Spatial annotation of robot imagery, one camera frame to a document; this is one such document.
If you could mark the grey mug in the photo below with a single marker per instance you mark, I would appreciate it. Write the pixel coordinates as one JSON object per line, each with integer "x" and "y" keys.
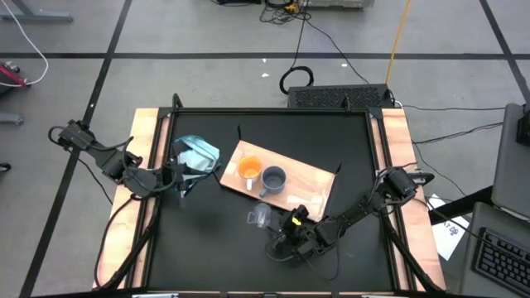
{"x": 273, "y": 179}

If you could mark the red tool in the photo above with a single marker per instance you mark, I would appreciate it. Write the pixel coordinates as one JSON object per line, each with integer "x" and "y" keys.
{"x": 12, "y": 74}

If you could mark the black perforated computer case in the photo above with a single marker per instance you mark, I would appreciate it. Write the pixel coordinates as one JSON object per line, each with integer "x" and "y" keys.
{"x": 335, "y": 97}

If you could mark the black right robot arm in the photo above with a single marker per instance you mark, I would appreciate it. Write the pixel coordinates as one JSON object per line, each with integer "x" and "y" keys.
{"x": 353, "y": 214}

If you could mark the yellow and white mug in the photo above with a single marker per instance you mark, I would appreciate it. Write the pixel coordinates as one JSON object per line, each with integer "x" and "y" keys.
{"x": 250, "y": 166}

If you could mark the clear footed glass cup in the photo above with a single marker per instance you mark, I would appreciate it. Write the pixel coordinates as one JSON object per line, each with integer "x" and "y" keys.
{"x": 260, "y": 214}

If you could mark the black metal rig frame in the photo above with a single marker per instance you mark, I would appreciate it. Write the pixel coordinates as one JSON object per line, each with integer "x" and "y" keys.
{"x": 269, "y": 110}

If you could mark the white paper sheet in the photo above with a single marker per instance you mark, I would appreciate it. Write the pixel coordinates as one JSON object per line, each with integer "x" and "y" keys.
{"x": 449, "y": 240}

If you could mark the black device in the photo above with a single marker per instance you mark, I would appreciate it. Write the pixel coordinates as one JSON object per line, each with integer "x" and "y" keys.
{"x": 523, "y": 128}

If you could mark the grey desk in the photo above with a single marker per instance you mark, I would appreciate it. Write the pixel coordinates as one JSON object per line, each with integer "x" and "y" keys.
{"x": 476, "y": 215}

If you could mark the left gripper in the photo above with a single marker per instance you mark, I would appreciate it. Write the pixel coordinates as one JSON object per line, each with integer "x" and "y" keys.
{"x": 172, "y": 177}

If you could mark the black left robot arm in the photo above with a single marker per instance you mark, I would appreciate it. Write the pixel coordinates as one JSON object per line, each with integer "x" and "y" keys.
{"x": 103, "y": 159}

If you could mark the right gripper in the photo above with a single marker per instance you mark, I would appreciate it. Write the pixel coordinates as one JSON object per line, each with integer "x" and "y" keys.
{"x": 300, "y": 240}

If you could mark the grey metal desk foot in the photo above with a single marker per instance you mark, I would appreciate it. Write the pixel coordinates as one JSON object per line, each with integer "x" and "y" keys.
{"x": 10, "y": 118}
{"x": 41, "y": 17}

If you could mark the grey appliance box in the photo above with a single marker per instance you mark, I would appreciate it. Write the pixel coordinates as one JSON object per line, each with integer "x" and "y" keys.
{"x": 339, "y": 3}

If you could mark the black desk bar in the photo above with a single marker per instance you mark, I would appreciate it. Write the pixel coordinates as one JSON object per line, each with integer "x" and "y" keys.
{"x": 459, "y": 205}

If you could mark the black keyboard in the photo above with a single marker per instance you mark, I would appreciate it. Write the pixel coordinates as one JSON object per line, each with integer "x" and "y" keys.
{"x": 503, "y": 262}

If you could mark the teal cloth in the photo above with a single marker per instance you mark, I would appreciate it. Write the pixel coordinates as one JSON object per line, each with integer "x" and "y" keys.
{"x": 200, "y": 155}

